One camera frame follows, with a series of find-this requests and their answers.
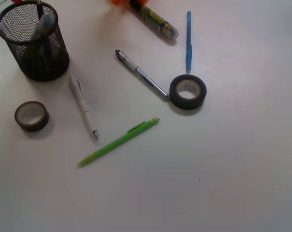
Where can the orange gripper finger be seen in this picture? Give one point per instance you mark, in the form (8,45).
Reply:
(118,2)

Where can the black cap marker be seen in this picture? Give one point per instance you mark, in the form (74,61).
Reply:
(154,19)

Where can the red cap marker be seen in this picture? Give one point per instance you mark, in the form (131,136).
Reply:
(17,1)

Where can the silver metal pen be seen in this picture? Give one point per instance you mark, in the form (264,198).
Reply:
(135,69)

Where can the black pen in holder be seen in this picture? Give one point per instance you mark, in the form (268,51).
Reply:
(40,9)

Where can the blue thin pen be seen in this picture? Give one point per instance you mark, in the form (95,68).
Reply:
(189,42)

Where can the black mesh pen holder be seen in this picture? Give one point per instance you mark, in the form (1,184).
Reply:
(17,22)

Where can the white click pen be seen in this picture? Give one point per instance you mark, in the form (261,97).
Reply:
(78,94)

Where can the black electrical tape roll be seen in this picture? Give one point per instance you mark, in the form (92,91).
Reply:
(187,103)

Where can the green mechanical pencil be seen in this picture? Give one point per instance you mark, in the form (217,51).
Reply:
(132,133)

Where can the brown tape roll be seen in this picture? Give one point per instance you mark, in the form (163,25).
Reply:
(31,116)

